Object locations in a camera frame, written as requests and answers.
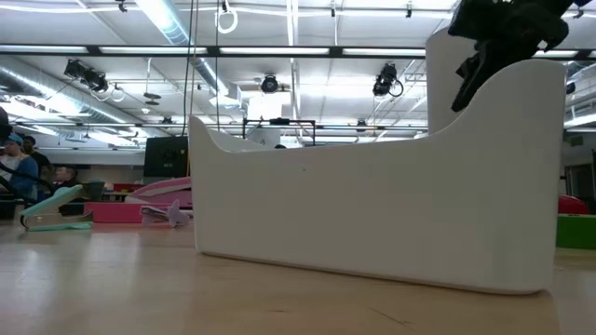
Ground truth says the black overhead light beam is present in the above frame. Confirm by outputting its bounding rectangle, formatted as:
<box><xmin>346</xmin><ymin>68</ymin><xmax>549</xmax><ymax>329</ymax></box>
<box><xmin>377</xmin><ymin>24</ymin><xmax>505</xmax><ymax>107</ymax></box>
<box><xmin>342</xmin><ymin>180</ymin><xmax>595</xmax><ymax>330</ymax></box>
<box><xmin>0</xmin><ymin>44</ymin><xmax>596</xmax><ymax>59</ymax></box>

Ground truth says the black studio spotlight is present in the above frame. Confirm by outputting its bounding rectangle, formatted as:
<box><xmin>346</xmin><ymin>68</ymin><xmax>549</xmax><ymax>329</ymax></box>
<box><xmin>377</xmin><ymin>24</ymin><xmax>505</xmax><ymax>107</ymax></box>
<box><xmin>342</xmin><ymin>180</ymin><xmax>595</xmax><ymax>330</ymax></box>
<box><xmin>82</xmin><ymin>68</ymin><xmax>110</xmax><ymax>93</ymax></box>
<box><xmin>260</xmin><ymin>73</ymin><xmax>279</xmax><ymax>95</ymax></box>
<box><xmin>372</xmin><ymin>62</ymin><xmax>404</xmax><ymax>98</ymax></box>
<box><xmin>63</xmin><ymin>59</ymin><xmax>89</xmax><ymax>81</ymax></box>

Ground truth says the green tape roll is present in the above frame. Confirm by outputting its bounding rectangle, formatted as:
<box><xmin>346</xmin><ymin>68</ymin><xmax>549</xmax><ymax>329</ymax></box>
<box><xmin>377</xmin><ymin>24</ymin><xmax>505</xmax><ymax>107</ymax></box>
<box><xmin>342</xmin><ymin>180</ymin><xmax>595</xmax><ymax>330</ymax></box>
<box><xmin>556</xmin><ymin>214</ymin><xmax>596</xmax><ymax>250</ymax></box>

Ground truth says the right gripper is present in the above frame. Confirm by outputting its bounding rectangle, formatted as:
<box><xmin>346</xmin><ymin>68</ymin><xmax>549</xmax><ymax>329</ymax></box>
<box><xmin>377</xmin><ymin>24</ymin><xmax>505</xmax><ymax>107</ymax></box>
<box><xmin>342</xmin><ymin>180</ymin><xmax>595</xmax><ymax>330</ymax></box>
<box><xmin>448</xmin><ymin>0</ymin><xmax>576</xmax><ymax>113</ymax></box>

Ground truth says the white plastic bin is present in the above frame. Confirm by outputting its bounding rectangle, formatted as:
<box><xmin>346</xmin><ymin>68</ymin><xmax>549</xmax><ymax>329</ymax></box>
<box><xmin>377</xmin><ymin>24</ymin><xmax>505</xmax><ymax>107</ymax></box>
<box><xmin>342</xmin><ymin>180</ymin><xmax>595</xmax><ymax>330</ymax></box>
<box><xmin>188</xmin><ymin>58</ymin><xmax>568</xmax><ymax>296</ymax></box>

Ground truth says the lavender staple remover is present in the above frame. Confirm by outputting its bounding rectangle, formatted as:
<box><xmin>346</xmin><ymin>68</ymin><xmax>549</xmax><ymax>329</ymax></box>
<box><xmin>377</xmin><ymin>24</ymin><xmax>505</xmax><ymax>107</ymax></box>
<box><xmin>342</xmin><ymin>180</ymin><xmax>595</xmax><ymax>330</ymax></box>
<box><xmin>139</xmin><ymin>198</ymin><xmax>192</xmax><ymax>229</ymax></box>

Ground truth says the black station frame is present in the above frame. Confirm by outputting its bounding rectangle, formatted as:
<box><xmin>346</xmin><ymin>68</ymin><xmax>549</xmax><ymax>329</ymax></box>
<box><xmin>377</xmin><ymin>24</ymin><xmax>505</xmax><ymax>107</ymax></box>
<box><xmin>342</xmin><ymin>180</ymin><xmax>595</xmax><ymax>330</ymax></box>
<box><xmin>241</xmin><ymin>117</ymin><xmax>317</xmax><ymax>147</ymax></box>

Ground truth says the teal staple remover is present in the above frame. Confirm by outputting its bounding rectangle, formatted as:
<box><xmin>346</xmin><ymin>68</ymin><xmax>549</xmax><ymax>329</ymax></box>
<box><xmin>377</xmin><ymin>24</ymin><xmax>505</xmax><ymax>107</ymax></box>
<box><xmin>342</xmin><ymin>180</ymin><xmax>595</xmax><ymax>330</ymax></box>
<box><xmin>19</xmin><ymin>184</ymin><xmax>94</xmax><ymax>233</ymax></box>

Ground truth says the pink box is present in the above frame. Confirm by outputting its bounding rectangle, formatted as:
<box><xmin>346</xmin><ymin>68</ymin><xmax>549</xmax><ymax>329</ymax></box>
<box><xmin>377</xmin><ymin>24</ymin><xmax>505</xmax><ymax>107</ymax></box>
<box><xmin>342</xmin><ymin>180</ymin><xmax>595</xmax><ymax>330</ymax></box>
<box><xmin>124</xmin><ymin>176</ymin><xmax>194</xmax><ymax>209</ymax></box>

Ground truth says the person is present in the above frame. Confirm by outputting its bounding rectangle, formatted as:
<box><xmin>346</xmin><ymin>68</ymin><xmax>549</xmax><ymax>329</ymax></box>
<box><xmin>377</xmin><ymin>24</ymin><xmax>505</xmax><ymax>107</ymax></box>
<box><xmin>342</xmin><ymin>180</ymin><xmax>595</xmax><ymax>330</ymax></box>
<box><xmin>51</xmin><ymin>165</ymin><xmax>81</xmax><ymax>193</ymax></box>
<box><xmin>21</xmin><ymin>135</ymin><xmax>53</xmax><ymax>181</ymax></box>
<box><xmin>0</xmin><ymin>133</ymin><xmax>40</xmax><ymax>201</ymax></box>

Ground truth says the silver ventilation duct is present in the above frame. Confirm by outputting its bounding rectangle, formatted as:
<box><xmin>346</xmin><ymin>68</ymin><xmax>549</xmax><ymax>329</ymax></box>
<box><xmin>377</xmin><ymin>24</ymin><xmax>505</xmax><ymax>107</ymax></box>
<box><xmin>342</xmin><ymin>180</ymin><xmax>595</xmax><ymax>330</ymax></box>
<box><xmin>134</xmin><ymin>0</ymin><xmax>230</xmax><ymax>97</ymax></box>
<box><xmin>0</xmin><ymin>55</ymin><xmax>141</xmax><ymax>126</ymax></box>

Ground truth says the black monitor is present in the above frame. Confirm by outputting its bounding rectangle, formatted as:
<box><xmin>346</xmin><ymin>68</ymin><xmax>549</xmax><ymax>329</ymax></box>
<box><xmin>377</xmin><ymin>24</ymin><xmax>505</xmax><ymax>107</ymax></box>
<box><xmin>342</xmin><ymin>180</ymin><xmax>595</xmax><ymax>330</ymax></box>
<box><xmin>142</xmin><ymin>135</ymin><xmax>190</xmax><ymax>179</ymax></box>

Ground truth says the white cable loop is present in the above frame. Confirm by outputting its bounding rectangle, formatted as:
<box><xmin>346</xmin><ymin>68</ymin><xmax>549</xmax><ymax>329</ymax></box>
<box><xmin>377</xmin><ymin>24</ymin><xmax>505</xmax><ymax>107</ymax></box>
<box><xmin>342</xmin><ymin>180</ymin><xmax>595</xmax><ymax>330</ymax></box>
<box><xmin>214</xmin><ymin>7</ymin><xmax>239</xmax><ymax>35</ymax></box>

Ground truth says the grey waste bin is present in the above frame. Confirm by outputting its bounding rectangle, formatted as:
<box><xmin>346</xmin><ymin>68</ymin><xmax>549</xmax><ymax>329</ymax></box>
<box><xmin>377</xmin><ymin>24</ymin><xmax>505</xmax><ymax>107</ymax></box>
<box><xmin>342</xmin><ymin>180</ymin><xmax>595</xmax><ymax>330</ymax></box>
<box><xmin>82</xmin><ymin>180</ymin><xmax>106</xmax><ymax>203</ymax></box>

